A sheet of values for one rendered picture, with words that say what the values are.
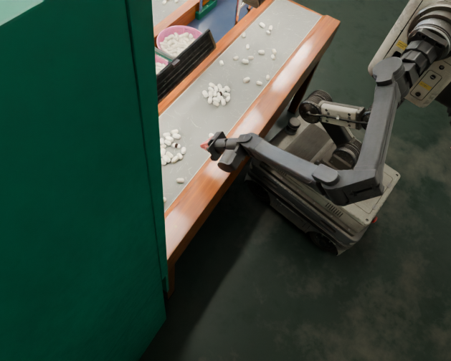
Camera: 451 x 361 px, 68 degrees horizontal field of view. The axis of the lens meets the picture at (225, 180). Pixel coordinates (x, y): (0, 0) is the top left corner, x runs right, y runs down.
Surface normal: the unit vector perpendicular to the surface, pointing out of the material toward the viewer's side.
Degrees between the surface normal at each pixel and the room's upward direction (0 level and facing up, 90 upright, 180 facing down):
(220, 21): 0
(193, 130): 0
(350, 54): 0
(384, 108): 39
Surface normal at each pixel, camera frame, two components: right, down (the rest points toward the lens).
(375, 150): -0.50, -0.58
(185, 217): 0.13, -0.50
